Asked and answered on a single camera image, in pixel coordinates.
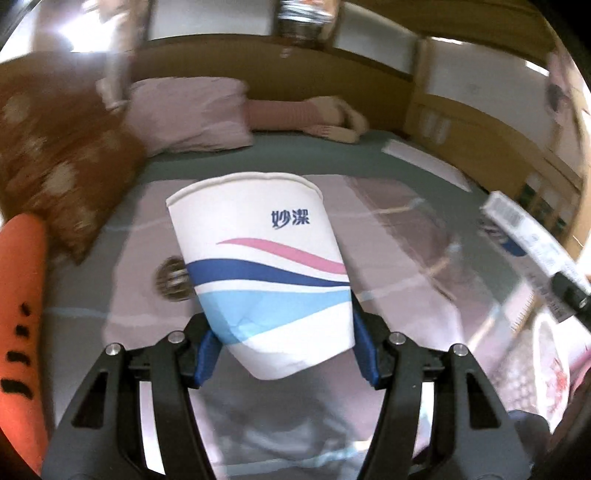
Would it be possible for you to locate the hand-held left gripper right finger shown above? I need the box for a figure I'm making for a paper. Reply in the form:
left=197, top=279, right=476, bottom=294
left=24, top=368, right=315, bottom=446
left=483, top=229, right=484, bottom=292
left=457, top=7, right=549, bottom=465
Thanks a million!
left=352, top=304, right=532, bottom=480

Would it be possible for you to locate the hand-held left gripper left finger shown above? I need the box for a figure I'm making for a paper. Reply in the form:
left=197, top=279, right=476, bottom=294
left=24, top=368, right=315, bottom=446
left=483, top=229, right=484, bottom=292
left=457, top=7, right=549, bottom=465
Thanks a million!
left=44, top=315, right=223, bottom=480

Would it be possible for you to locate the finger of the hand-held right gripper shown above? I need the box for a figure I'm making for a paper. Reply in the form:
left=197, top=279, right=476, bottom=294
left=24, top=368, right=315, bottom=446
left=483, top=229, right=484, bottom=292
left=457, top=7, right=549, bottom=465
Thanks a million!
left=551, top=272, right=591, bottom=320

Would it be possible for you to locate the white barcode box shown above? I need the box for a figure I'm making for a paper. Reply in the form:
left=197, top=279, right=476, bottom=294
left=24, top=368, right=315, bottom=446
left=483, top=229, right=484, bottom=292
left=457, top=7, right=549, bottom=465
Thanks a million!
left=479, top=191, right=591, bottom=324

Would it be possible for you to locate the white paper cup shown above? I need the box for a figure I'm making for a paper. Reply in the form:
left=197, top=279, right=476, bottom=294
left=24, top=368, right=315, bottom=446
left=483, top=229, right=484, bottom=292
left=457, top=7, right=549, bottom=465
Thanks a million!
left=165, top=172, right=356, bottom=380

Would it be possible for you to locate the white red-printed bag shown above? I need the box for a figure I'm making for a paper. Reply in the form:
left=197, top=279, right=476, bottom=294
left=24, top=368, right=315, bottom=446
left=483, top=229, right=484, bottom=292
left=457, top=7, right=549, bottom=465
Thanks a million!
left=531, top=318, right=573, bottom=418

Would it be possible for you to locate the pink soft item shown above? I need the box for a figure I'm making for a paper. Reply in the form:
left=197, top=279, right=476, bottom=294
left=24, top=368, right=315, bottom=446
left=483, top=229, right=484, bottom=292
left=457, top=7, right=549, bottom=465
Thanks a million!
left=568, top=355, right=591, bottom=403

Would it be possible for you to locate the pink grey checked blanket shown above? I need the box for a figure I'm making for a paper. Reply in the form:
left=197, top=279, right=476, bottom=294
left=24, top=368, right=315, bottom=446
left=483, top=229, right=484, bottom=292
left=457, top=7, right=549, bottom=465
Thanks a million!
left=46, top=173, right=555, bottom=468

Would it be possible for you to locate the orange carrot plush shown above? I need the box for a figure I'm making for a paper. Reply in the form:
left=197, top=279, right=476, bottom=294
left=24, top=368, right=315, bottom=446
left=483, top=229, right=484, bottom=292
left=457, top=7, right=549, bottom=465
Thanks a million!
left=0, top=212, right=51, bottom=476

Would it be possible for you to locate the white flat board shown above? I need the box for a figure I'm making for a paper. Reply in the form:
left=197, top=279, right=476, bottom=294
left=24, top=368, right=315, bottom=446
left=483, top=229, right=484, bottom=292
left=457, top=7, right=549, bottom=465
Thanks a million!
left=382, top=138, right=472, bottom=192

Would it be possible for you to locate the pink printed hanging cloth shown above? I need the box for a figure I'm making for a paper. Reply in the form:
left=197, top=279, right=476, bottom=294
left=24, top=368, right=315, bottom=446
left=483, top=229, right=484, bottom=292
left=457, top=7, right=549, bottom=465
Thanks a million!
left=545, top=51, right=578, bottom=121

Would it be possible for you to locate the pink pillow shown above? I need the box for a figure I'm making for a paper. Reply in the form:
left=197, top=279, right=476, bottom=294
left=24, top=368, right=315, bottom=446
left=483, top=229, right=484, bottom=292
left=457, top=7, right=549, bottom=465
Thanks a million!
left=124, top=78, right=254, bottom=155

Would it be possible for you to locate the striped plush toy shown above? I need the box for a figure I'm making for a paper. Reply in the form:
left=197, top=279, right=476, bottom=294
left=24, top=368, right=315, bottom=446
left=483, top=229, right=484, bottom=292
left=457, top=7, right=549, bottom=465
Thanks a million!
left=245, top=96, right=370, bottom=145

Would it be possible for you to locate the red floral pillow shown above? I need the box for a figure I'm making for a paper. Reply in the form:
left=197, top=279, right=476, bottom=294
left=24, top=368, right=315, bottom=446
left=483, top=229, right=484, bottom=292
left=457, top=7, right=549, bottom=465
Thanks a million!
left=0, top=51, right=148, bottom=266

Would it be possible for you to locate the light grey hanging cloth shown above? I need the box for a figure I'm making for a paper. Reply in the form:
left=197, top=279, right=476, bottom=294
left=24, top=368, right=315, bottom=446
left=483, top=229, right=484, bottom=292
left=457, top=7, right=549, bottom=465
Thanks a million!
left=97, top=0, right=139, bottom=112

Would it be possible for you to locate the stack of folded clothes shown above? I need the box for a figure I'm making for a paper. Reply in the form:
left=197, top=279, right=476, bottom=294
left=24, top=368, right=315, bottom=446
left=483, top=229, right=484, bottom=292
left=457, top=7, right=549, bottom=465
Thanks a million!
left=277, top=0, right=335, bottom=42

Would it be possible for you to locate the wooden bunk bed frame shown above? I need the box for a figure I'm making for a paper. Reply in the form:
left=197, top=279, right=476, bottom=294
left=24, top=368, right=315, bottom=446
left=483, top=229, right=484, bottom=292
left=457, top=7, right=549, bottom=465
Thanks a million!
left=0, top=0, right=591, bottom=259

